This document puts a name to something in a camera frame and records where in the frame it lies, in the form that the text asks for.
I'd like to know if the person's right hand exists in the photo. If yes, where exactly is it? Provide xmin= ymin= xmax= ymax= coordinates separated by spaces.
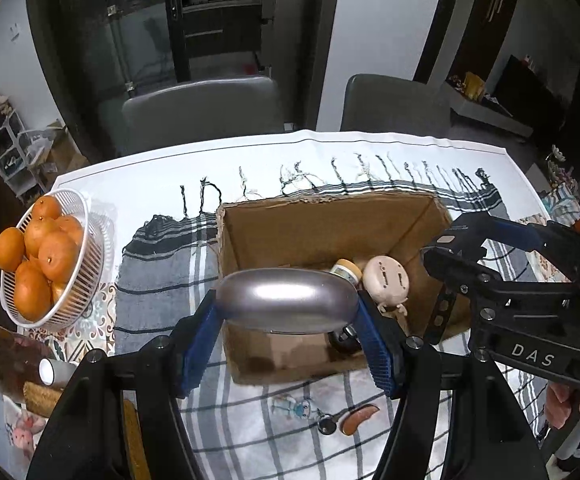
xmin=544 ymin=382 xmax=580 ymax=432

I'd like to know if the black flashlight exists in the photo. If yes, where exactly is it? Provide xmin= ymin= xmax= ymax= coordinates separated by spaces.
xmin=327 ymin=326 xmax=367 ymax=357

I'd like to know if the yellow bag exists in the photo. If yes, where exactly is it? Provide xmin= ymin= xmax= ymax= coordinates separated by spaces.
xmin=464 ymin=72 xmax=487 ymax=100

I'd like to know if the white plastic basket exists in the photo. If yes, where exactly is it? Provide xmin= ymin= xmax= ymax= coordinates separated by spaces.
xmin=0 ymin=188 xmax=108 ymax=331

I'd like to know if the grey dining chair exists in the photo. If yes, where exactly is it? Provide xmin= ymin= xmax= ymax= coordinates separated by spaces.
xmin=340 ymin=73 xmax=452 ymax=138
xmin=121 ymin=75 xmax=287 ymax=157

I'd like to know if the glass sliding door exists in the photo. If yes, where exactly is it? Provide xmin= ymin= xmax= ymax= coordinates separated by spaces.
xmin=25 ymin=0 xmax=343 ymax=151

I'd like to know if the pile of oranges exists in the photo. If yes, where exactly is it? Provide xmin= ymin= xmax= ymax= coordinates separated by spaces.
xmin=0 ymin=196 xmax=86 ymax=323

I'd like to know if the dark low cabinet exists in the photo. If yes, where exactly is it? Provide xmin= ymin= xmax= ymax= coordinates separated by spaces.
xmin=442 ymin=55 xmax=580 ymax=141

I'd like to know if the floral fabric tissue cover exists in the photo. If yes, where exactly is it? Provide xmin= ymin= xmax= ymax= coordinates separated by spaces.
xmin=2 ymin=399 xmax=50 ymax=453

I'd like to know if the brown cardboard box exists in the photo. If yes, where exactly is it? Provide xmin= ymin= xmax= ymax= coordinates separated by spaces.
xmin=215 ymin=191 xmax=471 ymax=387

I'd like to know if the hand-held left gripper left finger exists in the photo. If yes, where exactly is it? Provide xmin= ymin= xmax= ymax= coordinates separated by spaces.
xmin=25 ymin=294 xmax=227 ymax=480

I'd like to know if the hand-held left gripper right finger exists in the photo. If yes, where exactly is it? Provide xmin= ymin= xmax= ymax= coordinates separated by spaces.
xmin=356 ymin=290 xmax=551 ymax=480

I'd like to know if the white paper tube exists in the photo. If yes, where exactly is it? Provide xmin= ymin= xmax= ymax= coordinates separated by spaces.
xmin=38 ymin=358 xmax=79 ymax=389

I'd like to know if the key with brown fob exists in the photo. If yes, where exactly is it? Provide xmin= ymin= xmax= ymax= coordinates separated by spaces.
xmin=317 ymin=403 xmax=382 ymax=437

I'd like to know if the small figurine keychain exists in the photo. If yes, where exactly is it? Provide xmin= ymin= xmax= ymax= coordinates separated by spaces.
xmin=271 ymin=394 xmax=317 ymax=422

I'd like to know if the grey striped cloth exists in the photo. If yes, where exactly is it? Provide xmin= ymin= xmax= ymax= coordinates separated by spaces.
xmin=112 ymin=162 xmax=553 ymax=480

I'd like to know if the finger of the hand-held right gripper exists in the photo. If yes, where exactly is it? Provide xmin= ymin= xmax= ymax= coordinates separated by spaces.
xmin=421 ymin=244 xmax=503 ymax=347
xmin=437 ymin=211 xmax=580 ymax=291

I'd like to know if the white pill bottle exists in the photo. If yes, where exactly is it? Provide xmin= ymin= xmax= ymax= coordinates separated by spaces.
xmin=330 ymin=258 xmax=363 ymax=288

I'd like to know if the white shoe rack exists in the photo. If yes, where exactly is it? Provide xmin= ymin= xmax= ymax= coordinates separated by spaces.
xmin=0 ymin=107 xmax=53 ymax=198

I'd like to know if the silver oval case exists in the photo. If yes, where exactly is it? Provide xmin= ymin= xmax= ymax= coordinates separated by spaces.
xmin=217 ymin=267 xmax=361 ymax=335

